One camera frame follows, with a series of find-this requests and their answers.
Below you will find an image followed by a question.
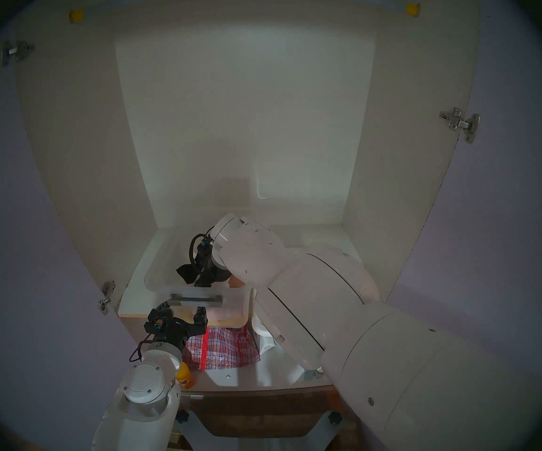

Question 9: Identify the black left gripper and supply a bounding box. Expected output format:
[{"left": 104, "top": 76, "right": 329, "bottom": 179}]
[{"left": 143, "top": 302, "right": 208, "bottom": 347}]

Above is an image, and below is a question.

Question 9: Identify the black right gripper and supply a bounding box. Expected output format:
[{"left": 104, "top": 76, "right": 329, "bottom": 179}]
[{"left": 194, "top": 242, "right": 231, "bottom": 288}]

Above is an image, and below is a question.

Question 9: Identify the clear plastic storage bin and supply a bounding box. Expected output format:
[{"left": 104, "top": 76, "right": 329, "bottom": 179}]
[{"left": 144, "top": 220, "right": 254, "bottom": 328}]

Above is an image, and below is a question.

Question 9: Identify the white bin lid grey handle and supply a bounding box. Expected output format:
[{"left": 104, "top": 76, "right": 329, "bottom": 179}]
[{"left": 251, "top": 288, "right": 278, "bottom": 340}]

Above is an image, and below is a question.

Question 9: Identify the metal cabinet door hinge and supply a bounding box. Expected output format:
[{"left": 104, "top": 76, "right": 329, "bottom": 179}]
[
  {"left": 439, "top": 108, "right": 480, "bottom": 144},
  {"left": 2, "top": 40, "right": 36, "bottom": 66},
  {"left": 97, "top": 281, "right": 116, "bottom": 316}
]

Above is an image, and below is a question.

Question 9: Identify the cream wardrobe cabinet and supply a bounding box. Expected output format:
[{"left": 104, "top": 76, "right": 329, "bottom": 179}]
[{"left": 15, "top": 0, "right": 483, "bottom": 394}]

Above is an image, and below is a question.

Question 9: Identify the lilac cabinet door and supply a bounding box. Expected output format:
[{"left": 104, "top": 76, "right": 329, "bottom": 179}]
[
  {"left": 377, "top": 0, "right": 542, "bottom": 380},
  {"left": 0, "top": 32, "right": 133, "bottom": 451}
]

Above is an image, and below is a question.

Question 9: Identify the pink cloth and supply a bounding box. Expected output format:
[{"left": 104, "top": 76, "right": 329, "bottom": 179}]
[{"left": 208, "top": 306, "right": 247, "bottom": 322}]

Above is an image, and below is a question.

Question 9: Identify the red plaid woven bag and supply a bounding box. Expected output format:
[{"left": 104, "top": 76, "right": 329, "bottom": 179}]
[{"left": 182, "top": 326, "right": 261, "bottom": 371}]

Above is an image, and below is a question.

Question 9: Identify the orange bottle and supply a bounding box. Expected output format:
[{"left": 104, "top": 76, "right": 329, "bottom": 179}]
[{"left": 176, "top": 361, "right": 196, "bottom": 389}]

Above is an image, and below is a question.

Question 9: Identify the brown wooden drawer front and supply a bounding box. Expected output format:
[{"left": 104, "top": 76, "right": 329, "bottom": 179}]
[{"left": 179, "top": 387, "right": 346, "bottom": 439}]

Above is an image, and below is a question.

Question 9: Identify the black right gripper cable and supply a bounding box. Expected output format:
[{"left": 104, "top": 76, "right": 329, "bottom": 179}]
[{"left": 188, "top": 227, "right": 216, "bottom": 268}]

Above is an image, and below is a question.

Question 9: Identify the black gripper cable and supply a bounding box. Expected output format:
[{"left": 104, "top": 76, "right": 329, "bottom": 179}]
[
  {"left": 129, "top": 335, "right": 152, "bottom": 363},
  {"left": 188, "top": 227, "right": 216, "bottom": 268}
]

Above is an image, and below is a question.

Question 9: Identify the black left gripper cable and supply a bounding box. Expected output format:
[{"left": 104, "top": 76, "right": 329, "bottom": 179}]
[{"left": 129, "top": 335, "right": 152, "bottom": 363}]

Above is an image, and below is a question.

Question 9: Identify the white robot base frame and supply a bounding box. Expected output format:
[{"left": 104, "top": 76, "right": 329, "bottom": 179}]
[{"left": 172, "top": 410, "right": 346, "bottom": 451}]

